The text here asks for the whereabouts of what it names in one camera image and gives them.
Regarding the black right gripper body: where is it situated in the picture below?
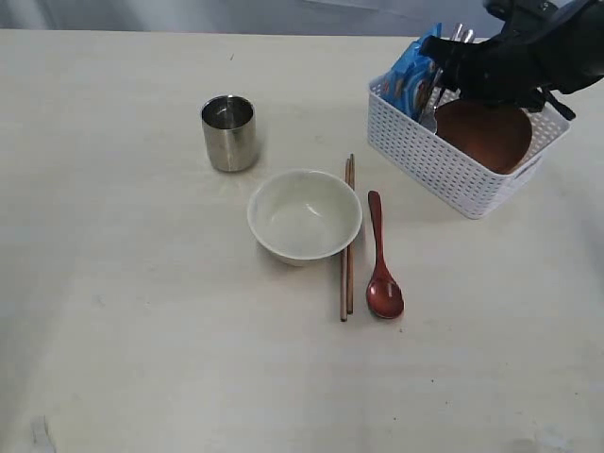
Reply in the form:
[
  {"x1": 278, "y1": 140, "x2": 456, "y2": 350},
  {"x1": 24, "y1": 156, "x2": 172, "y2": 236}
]
[{"x1": 455, "y1": 8, "x2": 576, "y2": 119}]

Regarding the metal cutlery handle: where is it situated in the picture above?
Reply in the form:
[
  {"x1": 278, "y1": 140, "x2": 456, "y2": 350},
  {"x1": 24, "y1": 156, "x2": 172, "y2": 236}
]
[
  {"x1": 433, "y1": 28, "x2": 475, "y2": 111},
  {"x1": 422, "y1": 22, "x2": 466, "y2": 133}
]

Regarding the wooden chopstick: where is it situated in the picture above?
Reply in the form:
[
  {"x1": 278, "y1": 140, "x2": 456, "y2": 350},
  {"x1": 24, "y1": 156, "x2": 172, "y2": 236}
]
[
  {"x1": 346, "y1": 154, "x2": 355, "y2": 315},
  {"x1": 337, "y1": 158, "x2": 352, "y2": 324}
]

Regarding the grey ceramic bowl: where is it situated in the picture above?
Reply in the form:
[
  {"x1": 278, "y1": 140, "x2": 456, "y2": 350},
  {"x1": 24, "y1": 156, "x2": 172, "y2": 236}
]
[{"x1": 246, "y1": 169, "x2": 362, "y2": 267}]

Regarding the stainless steel cup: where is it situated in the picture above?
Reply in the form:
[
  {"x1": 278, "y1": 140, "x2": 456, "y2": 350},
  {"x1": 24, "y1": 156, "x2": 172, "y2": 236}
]
[{"x1": 200, "y1": 94, "x2": 260, "y2": 173}]

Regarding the dark red wooden spoon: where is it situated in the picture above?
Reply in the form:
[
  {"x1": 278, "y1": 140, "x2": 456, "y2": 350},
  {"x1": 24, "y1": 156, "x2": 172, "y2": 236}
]
[{"x1": 366, "y1": 191, "x2": 404, "y2": 320}]

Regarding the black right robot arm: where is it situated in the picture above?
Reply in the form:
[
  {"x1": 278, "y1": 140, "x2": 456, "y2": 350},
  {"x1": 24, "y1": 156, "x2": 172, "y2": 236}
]
[{"x1": 420, "y1": 0, "x2": 603, "y2": 121}]

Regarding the blue snack packet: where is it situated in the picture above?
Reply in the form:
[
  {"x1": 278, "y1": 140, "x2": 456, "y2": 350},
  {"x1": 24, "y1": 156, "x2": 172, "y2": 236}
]
[{"x1": 380, "y1": 23, "x2": 442, "y2": 121}]

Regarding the brown wooden plate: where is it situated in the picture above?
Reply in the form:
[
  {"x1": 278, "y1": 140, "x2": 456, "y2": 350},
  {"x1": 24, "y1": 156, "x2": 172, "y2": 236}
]
[{"x1": 435, "y1": 99, "x2": 532, "y2": 175}]

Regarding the white perforated plastic basket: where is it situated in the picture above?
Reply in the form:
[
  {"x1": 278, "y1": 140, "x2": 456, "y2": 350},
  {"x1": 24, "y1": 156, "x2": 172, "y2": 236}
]
[{"x1": 367, "y1": 75, "x2": 570, "y2": 220}]

